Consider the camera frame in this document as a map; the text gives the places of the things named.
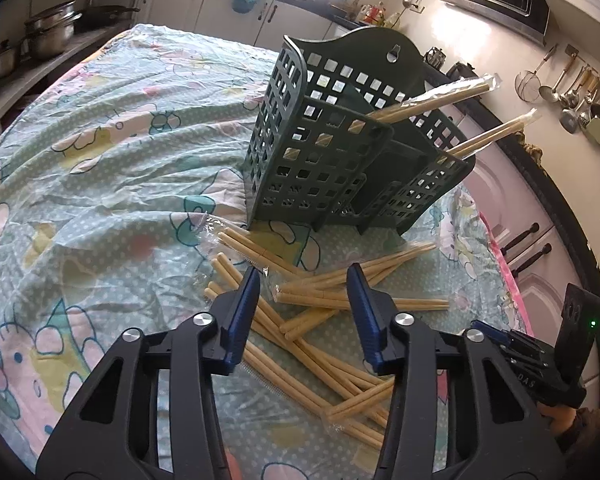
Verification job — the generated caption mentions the person's right hand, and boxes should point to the person's right hand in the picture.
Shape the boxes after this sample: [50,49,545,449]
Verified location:
[540,404,582,439]

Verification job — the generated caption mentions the stack of steel pots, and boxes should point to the stack of steel pots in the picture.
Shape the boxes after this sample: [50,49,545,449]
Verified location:
[24,0,84,60]

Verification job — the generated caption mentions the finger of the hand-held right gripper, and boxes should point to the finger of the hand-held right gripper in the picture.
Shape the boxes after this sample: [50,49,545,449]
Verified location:
[470,318,539,357]

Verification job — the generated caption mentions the black frying pan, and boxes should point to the black frying pan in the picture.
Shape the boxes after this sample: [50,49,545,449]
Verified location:
[74,5,142,32]

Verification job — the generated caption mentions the pile of chopsticks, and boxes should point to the pile of chopsticks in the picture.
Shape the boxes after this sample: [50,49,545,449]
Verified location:
[202,226,452,449]

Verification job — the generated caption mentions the wire mesh strainer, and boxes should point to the wire mesh strainer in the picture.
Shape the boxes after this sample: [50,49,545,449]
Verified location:
[514,44,560,102]

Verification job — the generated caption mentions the row of hanging kitchen utensils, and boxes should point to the row of hanging kitchen utensils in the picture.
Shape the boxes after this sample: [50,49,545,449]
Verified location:
[539,45,600,147]

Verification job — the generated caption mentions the green plastic utensil basket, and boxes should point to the green plastic utensil basket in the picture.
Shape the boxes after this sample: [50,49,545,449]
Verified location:
[242,25,477,237]

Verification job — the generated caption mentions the printed cartoon blanket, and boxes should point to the printed cartoon blanket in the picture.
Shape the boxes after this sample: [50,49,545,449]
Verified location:
[0,22,536,480]

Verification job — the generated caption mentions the white lower cabinets under window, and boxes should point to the white lower cabinets under window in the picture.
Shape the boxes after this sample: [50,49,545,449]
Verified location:
[141,0,344,51]

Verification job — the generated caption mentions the group of condiment bottles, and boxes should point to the group of condiment bottles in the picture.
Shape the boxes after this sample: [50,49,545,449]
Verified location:
[356,1,404,30]

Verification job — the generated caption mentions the bamboo chopstick pair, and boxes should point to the bamboo chopstick pair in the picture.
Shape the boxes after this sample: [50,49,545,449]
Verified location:
[367,74,497,124]
[449,108,542,159]

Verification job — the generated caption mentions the person's right forearm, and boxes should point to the person's right forearm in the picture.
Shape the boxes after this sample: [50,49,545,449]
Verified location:
[565,405,600,467]

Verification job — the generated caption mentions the small steel pot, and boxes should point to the small steel pot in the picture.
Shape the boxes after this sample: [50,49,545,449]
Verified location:
[0,40,25,80]

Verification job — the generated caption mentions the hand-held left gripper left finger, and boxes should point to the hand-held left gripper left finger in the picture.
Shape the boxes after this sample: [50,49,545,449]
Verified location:
[35,266,261,480]

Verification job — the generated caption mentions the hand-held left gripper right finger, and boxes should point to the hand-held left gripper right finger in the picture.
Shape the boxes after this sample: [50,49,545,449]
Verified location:
[346,262,566,480]

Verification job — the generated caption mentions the metal shelf rack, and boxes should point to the metal shelf rack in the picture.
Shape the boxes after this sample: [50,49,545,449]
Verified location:
[0,0,148,133]

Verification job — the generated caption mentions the white lower cabinets under stove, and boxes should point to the white lower cabinets under stove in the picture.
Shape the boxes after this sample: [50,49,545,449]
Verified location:
[457,100,600,401]

